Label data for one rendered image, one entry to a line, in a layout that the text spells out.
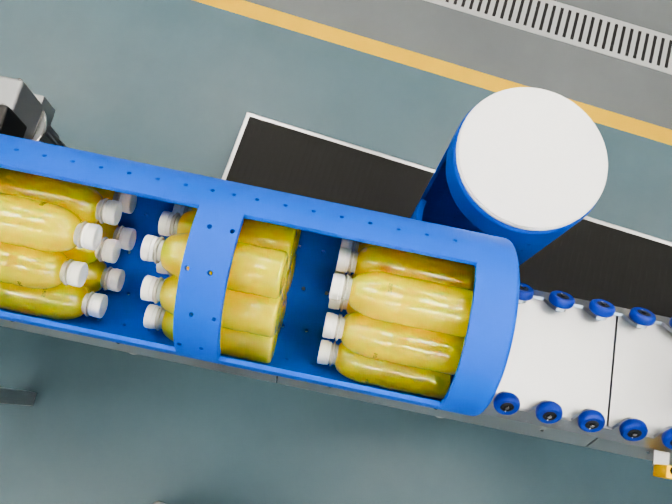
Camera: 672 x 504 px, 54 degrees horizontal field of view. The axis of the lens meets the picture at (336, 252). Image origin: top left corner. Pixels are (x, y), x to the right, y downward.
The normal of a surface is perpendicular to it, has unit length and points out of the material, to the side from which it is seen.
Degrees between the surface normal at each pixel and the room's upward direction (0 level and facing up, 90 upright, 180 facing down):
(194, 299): 31
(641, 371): 0
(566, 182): 0
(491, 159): 0
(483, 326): 13
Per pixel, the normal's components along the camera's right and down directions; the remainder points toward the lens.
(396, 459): 0.05, -0.25
